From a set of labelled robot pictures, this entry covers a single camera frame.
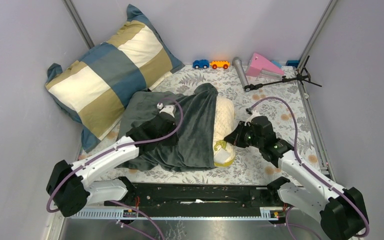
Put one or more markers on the orange toy car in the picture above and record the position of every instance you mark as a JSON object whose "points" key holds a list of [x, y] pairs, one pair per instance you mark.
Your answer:
{"points": [[220, 64]]}

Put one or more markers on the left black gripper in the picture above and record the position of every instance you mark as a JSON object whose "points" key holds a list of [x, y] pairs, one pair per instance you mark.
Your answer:
{"points": [[172, 141]]}

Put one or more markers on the blue block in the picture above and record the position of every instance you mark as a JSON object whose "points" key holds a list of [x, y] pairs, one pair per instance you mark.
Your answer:
{"points": [[292, 63]]}

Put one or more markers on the blue toy car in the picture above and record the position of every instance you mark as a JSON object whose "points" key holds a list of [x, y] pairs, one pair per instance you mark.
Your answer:
{"points": [[201, 64]]}

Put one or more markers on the blue yellow checked pillow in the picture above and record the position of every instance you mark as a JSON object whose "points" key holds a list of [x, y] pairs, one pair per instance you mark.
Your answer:
{"points": [[95, 90]]}

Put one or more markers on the floral table cloth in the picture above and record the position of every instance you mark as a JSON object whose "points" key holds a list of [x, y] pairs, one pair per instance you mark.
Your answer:
{"points": [[281, 103]]}

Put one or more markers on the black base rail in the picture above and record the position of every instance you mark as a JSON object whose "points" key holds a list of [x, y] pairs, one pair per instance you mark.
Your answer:
{"points": [[142, 195]]}

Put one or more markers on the zebra and grey pillowcase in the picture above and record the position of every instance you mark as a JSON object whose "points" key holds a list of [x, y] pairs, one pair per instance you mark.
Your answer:
{"points": [[194, 150]]}

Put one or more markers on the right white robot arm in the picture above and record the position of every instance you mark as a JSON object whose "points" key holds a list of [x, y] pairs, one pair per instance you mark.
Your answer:
{"points": [[340, 212]]}

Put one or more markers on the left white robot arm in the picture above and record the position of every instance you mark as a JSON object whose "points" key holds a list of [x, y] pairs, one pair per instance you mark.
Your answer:
{"points": [[72, 186]]}

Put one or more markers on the white slotted cable duct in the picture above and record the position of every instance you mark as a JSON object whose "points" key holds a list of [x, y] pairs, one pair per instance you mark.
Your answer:
{"points": [[182, 212]]}

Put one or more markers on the cream pillow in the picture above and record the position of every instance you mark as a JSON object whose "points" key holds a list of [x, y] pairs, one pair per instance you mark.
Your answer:
{"points": [[224, 153]]}

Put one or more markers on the black mini tripod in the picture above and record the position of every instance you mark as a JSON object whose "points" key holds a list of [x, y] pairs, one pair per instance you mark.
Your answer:
{"points": [[302, 76]]}

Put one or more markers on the pink triangular block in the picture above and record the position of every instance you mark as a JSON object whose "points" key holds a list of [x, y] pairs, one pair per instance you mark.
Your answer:
{"points": [[259, 65]]}

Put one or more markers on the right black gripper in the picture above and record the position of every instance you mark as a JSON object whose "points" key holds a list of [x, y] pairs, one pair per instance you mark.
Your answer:
{"points": [[235, 137]]}

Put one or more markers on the grey microphone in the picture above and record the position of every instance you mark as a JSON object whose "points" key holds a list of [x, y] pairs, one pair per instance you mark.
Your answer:
{"points": [[237, 64]]}

